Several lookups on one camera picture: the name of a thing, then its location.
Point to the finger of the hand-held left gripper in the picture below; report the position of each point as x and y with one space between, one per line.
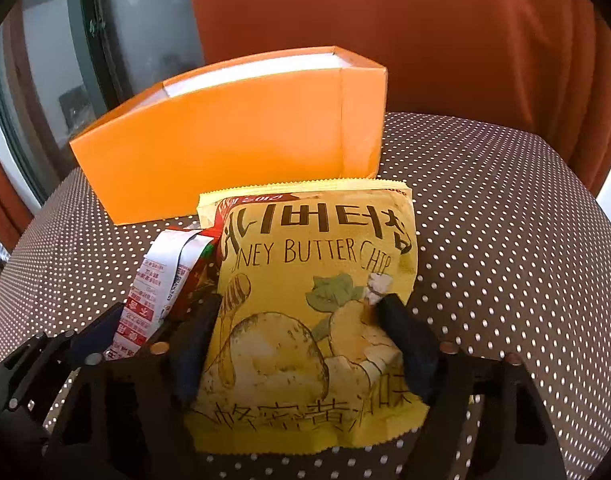
97 335

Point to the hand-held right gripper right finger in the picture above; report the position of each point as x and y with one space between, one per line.
410 345

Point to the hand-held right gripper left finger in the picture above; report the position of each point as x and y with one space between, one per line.
190 355

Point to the red and white snack packet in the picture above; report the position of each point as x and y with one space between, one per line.
150 280

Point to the yellow chip bag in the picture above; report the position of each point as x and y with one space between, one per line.
295 270

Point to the orange cardboard box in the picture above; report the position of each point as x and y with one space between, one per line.
210 150

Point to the brown polka dot cloth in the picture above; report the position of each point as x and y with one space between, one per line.
485 210

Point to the orange curtain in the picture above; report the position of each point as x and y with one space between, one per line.
0 195
435 35

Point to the window with dark frame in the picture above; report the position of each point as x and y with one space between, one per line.
135 25

